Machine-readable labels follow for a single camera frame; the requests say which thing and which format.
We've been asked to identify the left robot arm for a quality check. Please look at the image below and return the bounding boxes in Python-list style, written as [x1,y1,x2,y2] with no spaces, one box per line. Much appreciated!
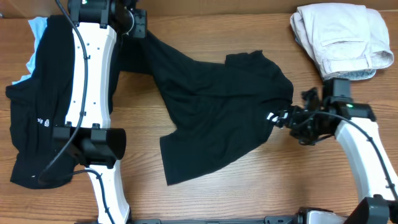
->
[50,0,147,223]

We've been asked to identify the black t-shirt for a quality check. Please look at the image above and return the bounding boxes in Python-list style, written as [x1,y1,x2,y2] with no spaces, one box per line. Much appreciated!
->
[118,33,294,185]

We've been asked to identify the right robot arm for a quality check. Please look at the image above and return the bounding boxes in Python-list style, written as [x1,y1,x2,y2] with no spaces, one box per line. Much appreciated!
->
[266,78,397,223]

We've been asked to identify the folded beige trousers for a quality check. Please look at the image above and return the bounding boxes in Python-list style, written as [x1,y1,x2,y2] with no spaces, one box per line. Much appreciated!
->
[290,3,394,75]

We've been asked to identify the light blue garment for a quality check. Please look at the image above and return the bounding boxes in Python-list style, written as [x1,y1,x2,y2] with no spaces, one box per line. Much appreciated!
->
[12,17,47,85]

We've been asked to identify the black polo shirt with logo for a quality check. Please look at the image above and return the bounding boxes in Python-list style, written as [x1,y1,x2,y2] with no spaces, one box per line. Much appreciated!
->
[6,16,83,189]

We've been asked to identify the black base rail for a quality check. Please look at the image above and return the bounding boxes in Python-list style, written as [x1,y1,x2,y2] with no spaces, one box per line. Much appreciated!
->
[74,207,352,224]

